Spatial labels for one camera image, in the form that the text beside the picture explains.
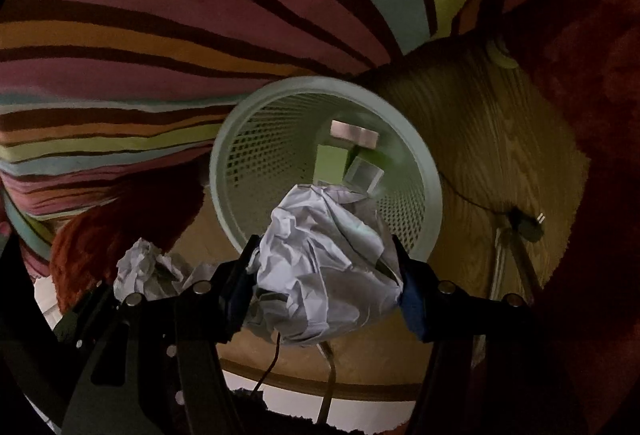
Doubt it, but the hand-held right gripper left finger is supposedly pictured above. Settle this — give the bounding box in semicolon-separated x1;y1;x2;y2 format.
60;235;261;435

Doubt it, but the small white paper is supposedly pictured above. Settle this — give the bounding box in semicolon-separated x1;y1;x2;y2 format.
114;237;221;303

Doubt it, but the large white paper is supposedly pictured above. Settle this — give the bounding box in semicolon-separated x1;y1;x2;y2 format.
245;182;405;348

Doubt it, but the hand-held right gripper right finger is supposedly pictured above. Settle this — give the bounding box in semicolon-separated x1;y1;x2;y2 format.
391;235;591;435

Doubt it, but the white and green box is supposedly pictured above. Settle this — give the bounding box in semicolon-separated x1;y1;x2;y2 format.
342;156;385;193

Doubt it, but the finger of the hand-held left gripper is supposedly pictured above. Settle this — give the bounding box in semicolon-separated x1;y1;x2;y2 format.
50;282;122;352

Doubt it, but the plain green cardboard box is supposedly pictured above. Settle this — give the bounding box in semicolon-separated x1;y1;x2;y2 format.
315;142;381;186

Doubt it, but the red shaggy rug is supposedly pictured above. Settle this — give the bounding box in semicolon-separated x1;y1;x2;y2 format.
50;0;640;435

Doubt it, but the thin black cable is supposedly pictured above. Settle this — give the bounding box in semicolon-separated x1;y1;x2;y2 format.
250;330;283;396

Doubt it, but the black power cable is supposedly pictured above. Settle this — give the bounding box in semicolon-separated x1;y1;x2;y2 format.
437;170;516;218

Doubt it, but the black power plug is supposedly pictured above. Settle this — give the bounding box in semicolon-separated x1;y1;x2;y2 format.
507;208;546;243

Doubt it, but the brown and white box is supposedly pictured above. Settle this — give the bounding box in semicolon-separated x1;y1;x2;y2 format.
330;119;378;148

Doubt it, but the white mesh plastic basket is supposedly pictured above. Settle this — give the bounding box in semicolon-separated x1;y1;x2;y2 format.
209;76;443;261

